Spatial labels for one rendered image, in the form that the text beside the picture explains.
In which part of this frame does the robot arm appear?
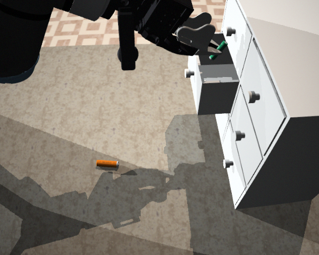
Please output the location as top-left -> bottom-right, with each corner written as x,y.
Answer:
0,0 -> 139,84

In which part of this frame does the green battery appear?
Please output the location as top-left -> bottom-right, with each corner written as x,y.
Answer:
209,41 -> 228,61

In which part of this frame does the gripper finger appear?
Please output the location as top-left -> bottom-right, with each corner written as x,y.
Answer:
151,24 -> 223,56
174,12 -> 219,48

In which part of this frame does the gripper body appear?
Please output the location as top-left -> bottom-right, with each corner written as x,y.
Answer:
100,0 -> 194,44

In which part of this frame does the grey chest of drawers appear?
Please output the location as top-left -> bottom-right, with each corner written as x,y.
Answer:
221,0 -> 319,209

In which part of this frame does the orange battery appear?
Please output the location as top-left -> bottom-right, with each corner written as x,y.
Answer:
96,160 -> 119,168

